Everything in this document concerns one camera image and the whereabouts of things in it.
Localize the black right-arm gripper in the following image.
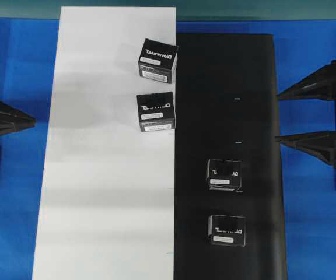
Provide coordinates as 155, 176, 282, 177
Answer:
275, 60, 336, 169

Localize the blue table cloth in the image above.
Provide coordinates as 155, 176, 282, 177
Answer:
0, 19, 336, 279

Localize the black Dynamixel box nearest camera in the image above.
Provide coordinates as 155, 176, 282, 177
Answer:
207, 215, 246, 247

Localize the black Dynamixel box on white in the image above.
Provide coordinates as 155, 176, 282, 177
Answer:
136, 92, 176, 132

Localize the white base sheet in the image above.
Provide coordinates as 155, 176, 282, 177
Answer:
33, 7, 176, 279

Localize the black base sheet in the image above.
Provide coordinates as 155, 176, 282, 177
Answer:
174, 33, 288, 279

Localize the black Dynamixel box carried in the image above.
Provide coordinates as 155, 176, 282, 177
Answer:
138, 38, 179, 84

